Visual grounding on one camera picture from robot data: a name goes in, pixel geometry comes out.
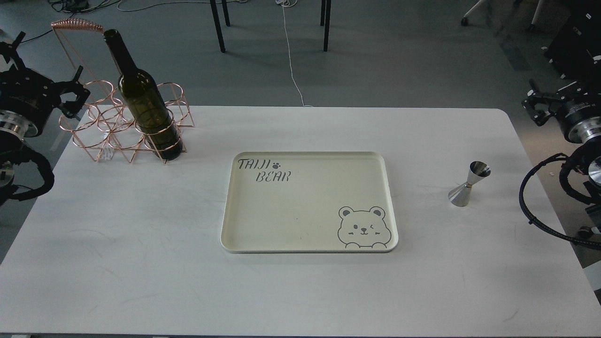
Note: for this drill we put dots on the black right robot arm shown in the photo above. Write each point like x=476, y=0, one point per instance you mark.
x=575, y=106

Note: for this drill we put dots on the steel double jigger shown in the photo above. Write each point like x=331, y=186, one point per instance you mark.
x=460, y=195

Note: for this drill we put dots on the cream bear tray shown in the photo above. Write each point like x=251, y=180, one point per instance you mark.
x=309, y=202

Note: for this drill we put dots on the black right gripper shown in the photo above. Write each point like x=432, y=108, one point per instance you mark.
x=540, y=106

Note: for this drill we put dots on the copper wire bottle rack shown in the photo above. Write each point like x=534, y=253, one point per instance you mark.
x=108, y=127

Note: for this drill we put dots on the dark green wine bottle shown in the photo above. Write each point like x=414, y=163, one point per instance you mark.
x=144, y=101

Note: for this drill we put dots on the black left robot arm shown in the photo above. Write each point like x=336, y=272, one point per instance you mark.
x=33, y=97

